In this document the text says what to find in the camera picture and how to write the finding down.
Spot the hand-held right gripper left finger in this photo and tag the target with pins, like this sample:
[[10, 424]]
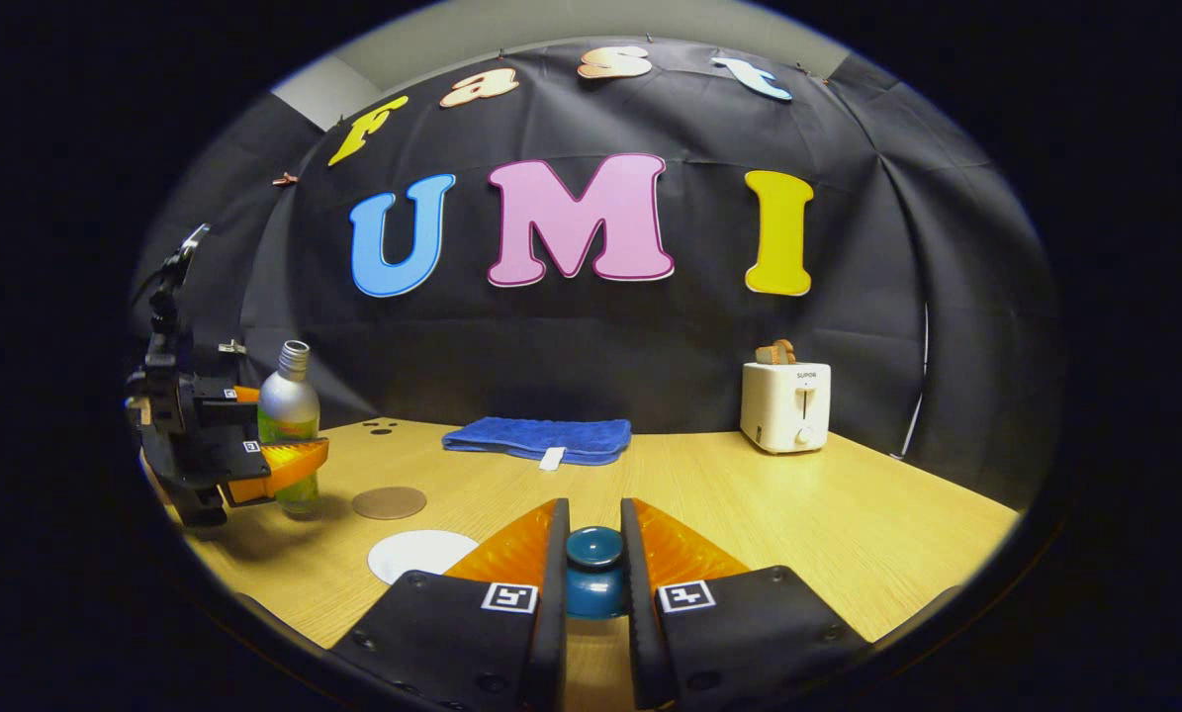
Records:
[[551, 613]]

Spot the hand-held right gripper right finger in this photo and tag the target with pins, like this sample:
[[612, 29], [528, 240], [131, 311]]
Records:
[[642, 633]]

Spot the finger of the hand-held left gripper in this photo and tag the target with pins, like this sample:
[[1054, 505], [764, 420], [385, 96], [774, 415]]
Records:
[[234, 394], [289, 465]]

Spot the silver green water bottle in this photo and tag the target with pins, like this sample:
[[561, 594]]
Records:
[[289, 405]]

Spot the dark teal teacup lid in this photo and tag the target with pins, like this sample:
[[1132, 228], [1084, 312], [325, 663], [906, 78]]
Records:
[[595, 547]]

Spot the brown round coaster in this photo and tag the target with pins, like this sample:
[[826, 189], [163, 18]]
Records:
[[389, 502]]

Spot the silver metal clip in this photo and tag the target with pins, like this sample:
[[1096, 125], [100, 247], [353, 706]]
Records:
[[231, 347]]

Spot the white round disc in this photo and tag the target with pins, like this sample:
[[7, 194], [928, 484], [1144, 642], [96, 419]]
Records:
[[417, 556]]

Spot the blue folded towel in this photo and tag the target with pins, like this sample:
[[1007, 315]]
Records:
[[541, 435]]

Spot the white toaster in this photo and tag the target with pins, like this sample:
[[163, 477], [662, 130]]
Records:
[[783, 405]]

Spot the black backdrop cloth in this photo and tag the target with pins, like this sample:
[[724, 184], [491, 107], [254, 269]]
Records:
[[650, 346]]

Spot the toast slice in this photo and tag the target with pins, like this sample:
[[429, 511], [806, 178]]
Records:
[[776, 353]]

